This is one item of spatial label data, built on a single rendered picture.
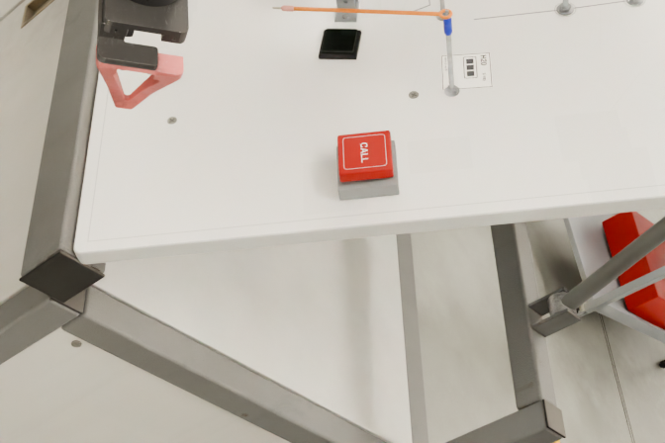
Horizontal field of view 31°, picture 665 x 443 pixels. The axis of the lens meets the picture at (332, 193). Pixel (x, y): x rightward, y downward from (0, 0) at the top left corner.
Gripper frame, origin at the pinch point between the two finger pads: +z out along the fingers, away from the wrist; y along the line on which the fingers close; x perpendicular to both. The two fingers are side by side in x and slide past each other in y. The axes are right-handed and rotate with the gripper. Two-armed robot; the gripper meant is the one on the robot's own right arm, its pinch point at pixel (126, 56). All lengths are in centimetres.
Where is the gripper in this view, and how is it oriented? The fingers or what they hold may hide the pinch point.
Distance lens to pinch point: 102.7
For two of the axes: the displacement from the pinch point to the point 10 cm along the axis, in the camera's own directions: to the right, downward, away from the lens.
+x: -9.4, -1.1, -3.1
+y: -0.9, -8.1, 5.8
